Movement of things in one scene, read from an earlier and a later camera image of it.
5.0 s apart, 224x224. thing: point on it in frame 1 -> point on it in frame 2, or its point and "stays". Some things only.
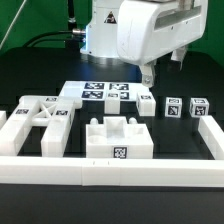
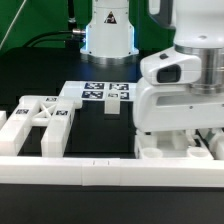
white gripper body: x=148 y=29 -> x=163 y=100
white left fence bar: x=3 y=117 stays
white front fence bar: x=122 y=171 stays
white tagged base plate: x=97 y=90 stays
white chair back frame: x=56 y=113 stays
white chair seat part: x=118 y=138 -> x=170 y=145
